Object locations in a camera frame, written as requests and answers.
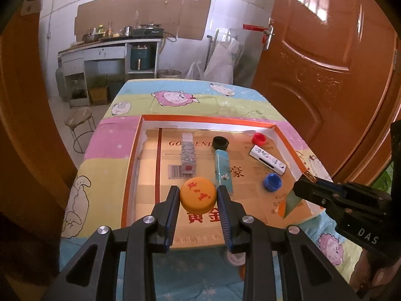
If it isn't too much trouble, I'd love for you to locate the teal patterned tall box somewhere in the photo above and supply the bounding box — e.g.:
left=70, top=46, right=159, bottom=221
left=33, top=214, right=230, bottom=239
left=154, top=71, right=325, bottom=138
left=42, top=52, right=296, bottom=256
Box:
left=215, top=149, right=233, bottom=196

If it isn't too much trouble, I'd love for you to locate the yellow-orange bottle cap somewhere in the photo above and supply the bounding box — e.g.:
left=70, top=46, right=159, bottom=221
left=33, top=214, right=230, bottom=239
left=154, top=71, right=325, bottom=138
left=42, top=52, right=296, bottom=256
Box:
left=179, top=177, right=217, bottom=215

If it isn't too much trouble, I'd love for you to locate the blue bottle cap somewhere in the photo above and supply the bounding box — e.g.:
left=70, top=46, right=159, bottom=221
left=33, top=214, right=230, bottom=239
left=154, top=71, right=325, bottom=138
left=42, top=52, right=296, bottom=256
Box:
left=263, top=173, right=282, bottom=192

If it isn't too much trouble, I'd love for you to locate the orange cap with label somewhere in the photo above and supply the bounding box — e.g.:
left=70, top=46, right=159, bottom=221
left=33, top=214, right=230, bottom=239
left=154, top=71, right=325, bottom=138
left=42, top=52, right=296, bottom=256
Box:
left=239, top=265, right=245, bottom=281

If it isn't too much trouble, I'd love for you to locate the right hand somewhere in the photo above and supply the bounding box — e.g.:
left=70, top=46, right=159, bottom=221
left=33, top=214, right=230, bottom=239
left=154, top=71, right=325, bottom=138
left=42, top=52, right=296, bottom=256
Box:
left=349, top=245, right=400, bottom=300

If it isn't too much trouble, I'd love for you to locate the white bottle cap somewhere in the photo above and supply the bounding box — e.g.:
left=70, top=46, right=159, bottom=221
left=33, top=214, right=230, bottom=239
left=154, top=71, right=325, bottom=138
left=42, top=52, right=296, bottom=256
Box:
left=224, top=248, right=246, bottom=267

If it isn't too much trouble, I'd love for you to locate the orange-rimmed cardboard tray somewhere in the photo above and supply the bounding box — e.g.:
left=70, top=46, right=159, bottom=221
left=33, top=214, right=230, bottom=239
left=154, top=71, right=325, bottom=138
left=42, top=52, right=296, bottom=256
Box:
left=120, top=114, right=325, bottom=251

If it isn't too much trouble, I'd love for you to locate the grey patterned tall box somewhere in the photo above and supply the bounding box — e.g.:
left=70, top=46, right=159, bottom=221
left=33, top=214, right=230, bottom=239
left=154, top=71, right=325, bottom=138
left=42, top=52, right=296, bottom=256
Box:
left=181, top=132, right=196, bottom=176

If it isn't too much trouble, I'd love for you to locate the white black small box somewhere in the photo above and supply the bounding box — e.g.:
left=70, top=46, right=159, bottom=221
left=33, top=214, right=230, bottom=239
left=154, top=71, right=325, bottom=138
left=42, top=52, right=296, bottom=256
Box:
left=249, top=145, right=287, bottom=176

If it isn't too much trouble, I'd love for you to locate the colourful cartoon sheep tablecloth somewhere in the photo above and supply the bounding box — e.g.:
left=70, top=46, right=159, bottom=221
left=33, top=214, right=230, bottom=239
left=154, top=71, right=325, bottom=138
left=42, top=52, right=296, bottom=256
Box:
left=58, top=78, right=364, bottom=301

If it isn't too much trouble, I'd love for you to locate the black bottle cap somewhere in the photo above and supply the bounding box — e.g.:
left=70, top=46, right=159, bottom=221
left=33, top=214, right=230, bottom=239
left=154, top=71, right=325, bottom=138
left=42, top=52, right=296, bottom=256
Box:
left=212, top=136, right=229, bottom=151

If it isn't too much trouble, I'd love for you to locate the red bottle cap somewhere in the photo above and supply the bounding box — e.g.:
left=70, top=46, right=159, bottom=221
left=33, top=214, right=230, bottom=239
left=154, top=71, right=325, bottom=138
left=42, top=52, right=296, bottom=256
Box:
left=251, top=132, right=267, bottom=147

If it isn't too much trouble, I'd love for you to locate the brown wooden door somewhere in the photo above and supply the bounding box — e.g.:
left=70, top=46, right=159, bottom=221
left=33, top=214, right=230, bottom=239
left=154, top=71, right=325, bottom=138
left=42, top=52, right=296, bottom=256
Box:
left=252, top=0, right=400, bottom=184

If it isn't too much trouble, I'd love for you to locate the round metal stool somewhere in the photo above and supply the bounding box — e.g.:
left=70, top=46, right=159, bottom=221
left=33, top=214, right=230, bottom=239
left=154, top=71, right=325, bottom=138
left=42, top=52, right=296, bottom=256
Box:
left=64, top=107, right=96, bottom=154

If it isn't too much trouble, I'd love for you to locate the white bucket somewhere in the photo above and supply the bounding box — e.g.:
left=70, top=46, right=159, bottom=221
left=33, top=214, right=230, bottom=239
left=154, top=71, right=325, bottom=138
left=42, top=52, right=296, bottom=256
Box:
left=157, top=69, right=181, bottom=79

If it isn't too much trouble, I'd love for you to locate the cardboard box with greens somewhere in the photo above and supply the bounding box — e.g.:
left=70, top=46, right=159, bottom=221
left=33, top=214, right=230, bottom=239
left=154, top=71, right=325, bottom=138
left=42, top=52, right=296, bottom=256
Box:
left=87, top=74, right=110, bottom=105

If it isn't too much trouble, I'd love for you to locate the white plastic sack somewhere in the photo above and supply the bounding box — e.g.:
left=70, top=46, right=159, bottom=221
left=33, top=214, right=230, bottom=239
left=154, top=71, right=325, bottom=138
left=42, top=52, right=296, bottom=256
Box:
left=204, top=29, right=244, bottom=84

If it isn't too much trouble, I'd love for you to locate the grey kitchen counter cabinet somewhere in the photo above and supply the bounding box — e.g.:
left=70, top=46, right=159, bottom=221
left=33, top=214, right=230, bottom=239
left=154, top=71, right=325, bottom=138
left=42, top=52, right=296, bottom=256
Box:
left=58, top=38, right=162, bottom=107

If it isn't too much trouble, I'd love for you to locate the dark green air fryer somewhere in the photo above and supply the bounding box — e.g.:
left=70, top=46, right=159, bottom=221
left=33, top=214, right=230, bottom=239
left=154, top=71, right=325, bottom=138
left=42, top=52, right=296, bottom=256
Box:
left=131, top=45, right=152, bottom=71

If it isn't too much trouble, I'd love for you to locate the black gas stove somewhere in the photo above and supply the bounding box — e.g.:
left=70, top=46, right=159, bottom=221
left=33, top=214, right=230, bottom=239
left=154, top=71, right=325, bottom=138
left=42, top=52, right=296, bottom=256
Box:
left=131, top=24, right=164, bottom=39

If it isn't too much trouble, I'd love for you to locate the metal wok pan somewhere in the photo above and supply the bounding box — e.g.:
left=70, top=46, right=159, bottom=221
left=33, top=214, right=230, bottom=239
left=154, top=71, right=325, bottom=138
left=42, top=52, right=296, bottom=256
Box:
left=82, top=33, right=104, bottom=44

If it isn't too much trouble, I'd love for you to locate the silver door handle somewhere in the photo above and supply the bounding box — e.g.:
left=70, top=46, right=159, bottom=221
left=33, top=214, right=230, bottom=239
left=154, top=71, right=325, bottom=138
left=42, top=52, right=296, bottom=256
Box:
left=262, top=19, right=275, bottom=50

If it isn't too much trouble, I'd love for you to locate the cardboard wall panel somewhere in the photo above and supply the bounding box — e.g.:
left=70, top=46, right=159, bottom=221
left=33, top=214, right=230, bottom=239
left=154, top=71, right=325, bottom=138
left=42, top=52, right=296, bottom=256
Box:
left=74, top=0, right=211, bottom=41

